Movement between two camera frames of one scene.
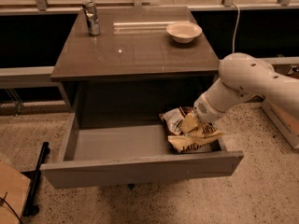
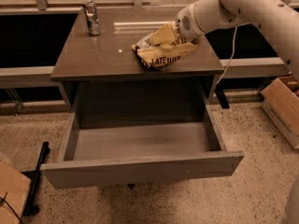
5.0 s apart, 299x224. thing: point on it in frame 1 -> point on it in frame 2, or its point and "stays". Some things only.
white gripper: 204,110 -> 188,26
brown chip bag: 181,139 -> 163,47
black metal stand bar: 30,209 stays
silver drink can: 91,11 stays
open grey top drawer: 118,154 stays
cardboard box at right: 285,115 stays
